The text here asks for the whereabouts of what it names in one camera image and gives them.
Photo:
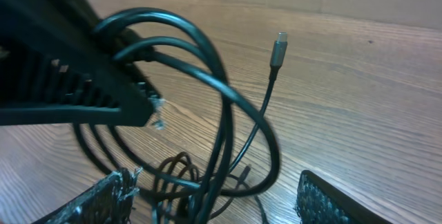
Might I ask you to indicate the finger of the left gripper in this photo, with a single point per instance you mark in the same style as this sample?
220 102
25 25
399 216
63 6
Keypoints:
53 70

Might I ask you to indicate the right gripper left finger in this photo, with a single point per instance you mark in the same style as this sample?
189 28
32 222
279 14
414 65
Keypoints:
108 201

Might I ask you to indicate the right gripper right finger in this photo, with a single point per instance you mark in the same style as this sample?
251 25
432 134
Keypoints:
320 202

